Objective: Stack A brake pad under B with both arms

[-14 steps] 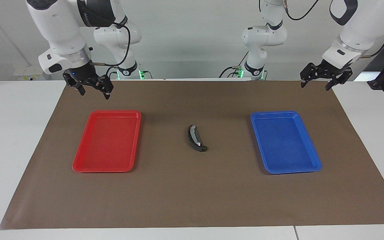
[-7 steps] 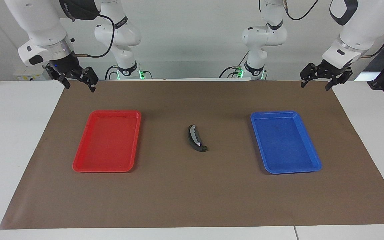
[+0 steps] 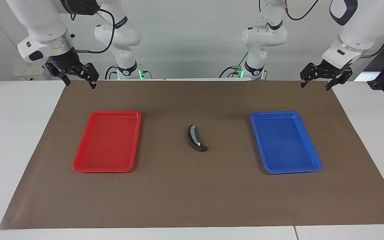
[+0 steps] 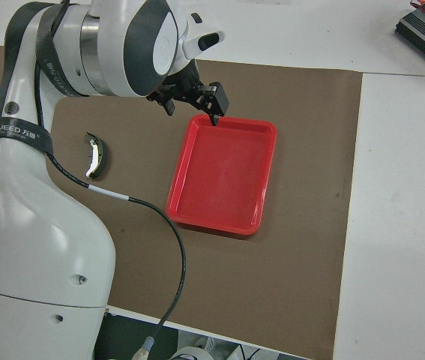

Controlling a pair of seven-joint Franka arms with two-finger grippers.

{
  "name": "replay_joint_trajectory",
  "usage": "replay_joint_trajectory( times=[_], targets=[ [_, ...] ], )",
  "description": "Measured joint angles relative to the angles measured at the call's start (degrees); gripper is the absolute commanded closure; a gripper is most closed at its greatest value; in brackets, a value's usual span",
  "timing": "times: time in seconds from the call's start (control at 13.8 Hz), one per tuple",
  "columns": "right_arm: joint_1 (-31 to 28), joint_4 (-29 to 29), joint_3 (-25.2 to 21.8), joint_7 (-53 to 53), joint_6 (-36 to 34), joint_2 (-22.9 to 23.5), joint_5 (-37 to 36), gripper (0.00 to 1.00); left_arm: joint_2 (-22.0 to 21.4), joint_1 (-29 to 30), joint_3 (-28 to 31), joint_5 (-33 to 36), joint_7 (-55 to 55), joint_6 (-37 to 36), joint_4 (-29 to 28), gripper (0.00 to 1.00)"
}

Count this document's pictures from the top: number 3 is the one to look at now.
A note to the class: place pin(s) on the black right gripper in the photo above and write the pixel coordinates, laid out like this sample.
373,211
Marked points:
68,65

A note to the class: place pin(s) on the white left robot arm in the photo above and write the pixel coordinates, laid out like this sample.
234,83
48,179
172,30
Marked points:
362,30

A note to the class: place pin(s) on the red plastic tray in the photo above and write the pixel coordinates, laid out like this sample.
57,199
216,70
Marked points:
108,143

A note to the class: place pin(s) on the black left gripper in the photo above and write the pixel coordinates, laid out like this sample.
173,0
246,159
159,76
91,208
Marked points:
325,70

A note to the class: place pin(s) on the dark brake pad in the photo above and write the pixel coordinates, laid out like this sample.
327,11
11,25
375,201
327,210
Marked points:
203,149

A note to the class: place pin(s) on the brown table mat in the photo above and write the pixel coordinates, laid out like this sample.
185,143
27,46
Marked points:
192,193

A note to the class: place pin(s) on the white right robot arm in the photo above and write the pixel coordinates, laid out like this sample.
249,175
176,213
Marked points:
42,23

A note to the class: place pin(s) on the curved brake shoe metal lever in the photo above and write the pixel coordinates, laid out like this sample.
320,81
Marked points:
192,135

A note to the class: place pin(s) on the blue plastic tray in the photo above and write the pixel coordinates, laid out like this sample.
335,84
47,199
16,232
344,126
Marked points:
285,143

